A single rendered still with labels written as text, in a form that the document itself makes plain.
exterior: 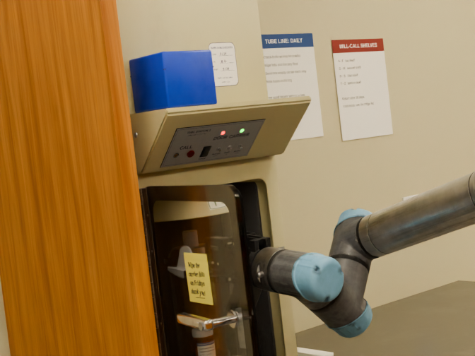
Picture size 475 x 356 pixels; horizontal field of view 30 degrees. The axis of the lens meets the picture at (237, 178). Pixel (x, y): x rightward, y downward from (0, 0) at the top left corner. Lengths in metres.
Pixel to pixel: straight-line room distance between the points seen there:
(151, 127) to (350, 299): 0.43
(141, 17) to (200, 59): 0.14
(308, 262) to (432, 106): 1.39
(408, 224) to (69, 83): 0.59
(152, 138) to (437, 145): 1.46
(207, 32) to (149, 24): 0.12
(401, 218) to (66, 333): 0.62
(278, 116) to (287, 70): 0.75
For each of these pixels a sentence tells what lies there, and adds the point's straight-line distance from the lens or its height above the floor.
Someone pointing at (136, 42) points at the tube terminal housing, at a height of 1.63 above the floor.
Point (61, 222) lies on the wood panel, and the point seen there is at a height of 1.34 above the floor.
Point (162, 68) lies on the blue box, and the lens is 1.41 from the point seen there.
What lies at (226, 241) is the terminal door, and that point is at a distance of 1.24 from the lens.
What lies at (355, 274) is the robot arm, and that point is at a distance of 1.52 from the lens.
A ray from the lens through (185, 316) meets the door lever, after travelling 1.29.
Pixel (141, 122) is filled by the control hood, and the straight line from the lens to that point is 1.45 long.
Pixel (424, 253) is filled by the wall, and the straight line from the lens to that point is 2.69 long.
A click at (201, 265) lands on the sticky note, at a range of 1.32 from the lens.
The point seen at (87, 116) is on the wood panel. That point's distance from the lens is 1.43.
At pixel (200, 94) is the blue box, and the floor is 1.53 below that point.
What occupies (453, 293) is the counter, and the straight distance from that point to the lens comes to 2.58.
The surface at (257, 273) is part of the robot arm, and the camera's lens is 1.48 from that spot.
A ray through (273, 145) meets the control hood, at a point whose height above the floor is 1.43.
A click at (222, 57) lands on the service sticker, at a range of 1.62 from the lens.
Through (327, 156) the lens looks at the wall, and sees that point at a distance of 2.39.
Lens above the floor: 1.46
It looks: 3 degrees down
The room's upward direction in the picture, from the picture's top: 7 degrees counter-clockwise
